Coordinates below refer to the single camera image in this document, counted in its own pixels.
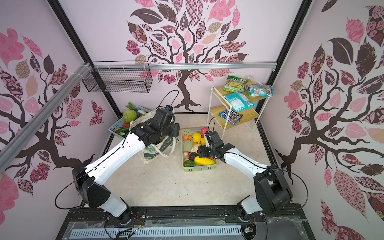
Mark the pink red pomegranate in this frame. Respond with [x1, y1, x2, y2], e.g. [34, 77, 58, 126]
[201, 128, 210, 138]

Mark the beige canvas grocery bag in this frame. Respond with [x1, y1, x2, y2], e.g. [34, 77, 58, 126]
[130, 111, 181, 165]

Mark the light green plastic basket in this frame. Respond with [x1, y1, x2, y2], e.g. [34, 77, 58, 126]
[181, 127, 218, 172]

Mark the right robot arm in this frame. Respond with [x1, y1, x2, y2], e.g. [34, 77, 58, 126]
[198, 131, 293, 222]

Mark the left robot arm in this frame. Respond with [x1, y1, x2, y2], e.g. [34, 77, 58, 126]
[72, 105, 180, 225]

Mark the blue dark candy bag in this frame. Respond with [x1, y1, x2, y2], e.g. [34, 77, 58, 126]
[219, 110, 243, 126]

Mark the teal white snack bag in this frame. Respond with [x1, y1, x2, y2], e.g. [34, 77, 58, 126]
[225, 93, 257, 112]

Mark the green yellow snack bag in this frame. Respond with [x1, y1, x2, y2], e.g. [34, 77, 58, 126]
[223, 76, 248, 93]

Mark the teal pink snack bag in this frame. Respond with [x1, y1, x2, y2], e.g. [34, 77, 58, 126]
[245, 85, 275, 98]

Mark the yellow corn cob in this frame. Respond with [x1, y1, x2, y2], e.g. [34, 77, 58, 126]
[194, 157, 216, 166]

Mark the white garlic bulb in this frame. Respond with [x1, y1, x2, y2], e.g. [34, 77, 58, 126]
[191, 143, 201, 153]

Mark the dark brown passion fruit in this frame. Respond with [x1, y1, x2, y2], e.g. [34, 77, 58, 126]
[189, 152, 199, 161]

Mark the long green cucumber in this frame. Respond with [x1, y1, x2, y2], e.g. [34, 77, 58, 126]
[115, 126, 130, 135]

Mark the green cabbage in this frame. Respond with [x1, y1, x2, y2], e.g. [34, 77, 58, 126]
[123, 109, 138, 123]

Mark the white wooden two-tier shelf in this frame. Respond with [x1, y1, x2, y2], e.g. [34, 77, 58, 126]
[207, 75, 274, 137]

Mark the light blue plastic basket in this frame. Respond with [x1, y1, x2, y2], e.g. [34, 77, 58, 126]
[108, 106, 151, 139]

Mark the white vented strip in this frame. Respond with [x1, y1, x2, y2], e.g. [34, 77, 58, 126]
[67, 226, 243, 240]

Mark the black wire wall basket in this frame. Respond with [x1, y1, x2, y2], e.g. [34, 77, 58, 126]
[82, 60, 153, 94]

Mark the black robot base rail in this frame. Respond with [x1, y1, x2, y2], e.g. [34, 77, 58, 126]
[56, 204, 315, 240]

